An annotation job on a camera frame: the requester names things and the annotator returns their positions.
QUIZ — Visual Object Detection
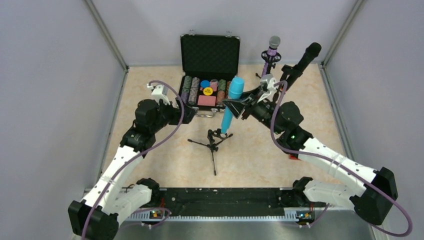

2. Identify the yellow big blind button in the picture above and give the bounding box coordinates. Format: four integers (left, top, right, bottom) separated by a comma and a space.
202, 87, 214, 96

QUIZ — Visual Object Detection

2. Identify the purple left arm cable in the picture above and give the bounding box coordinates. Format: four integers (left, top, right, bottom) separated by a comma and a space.
81, 80, 185, 240

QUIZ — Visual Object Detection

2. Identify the green poker chip stack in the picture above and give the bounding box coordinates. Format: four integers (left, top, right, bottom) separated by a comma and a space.
217, 79, 227, 92

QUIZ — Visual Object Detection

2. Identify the pink poker chip stack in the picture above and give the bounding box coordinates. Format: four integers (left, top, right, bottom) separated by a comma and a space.
216, 90, 226, 106

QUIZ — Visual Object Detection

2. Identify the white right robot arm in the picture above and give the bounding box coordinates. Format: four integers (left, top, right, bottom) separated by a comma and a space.
223, 89, 398, 226

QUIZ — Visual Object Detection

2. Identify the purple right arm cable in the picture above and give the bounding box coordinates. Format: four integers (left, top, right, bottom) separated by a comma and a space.
269, 81, 414, 238

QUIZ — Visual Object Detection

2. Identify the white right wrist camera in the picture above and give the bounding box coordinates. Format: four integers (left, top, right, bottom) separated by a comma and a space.
257, 73, 278, 103

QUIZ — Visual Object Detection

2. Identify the blue dealer button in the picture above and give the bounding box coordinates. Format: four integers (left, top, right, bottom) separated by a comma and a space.
200, 80, 210, 88

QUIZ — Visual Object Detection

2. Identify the teal microphone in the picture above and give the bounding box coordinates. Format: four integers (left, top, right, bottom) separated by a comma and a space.
221, 76, 245, 134

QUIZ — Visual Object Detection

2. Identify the round base clamp stand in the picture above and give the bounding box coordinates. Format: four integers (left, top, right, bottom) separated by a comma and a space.
272, 64, 304, 103

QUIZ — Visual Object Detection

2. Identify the purple poker chip stack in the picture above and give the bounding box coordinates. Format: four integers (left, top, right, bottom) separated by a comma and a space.
180, 92, 190, 104

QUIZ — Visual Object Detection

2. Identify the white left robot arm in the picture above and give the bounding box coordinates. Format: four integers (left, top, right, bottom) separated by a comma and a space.
68, 99, 197, 240

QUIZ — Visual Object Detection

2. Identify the black poker chip case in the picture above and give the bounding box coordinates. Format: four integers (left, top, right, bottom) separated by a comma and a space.
178, 33, 241, 118

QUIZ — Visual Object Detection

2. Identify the pink playing card deck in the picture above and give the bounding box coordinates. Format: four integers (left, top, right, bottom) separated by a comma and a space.
197, 95, 217, 107

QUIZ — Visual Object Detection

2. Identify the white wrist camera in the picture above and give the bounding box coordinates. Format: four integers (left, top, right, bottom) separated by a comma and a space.
146, 83, 171, 105
257, 73, 278, 103

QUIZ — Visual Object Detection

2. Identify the purple glitter microphone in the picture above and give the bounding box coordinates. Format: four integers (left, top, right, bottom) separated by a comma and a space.
261, 35, 281, 77

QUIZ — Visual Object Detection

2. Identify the small black tripod stand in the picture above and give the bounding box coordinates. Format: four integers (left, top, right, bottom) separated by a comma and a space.
187, 128, 234, 176

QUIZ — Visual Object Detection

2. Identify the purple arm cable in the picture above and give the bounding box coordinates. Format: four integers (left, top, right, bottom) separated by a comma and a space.
81, 80, 185, 240
269, 81, 414, 238

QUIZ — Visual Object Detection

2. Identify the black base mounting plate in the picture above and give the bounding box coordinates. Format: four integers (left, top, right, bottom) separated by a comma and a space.
143, 187, 325, 217

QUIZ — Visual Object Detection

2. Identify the black microphone orange end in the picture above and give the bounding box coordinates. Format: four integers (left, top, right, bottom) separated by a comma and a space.
297, 42, 322, 72

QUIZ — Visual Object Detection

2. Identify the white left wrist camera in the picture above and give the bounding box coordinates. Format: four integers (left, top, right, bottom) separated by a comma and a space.
146, 83, 171, 105

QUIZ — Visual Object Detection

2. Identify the shock mount tripod stand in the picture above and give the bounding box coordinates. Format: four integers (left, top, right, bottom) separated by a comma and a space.
255, 47, 282, 79

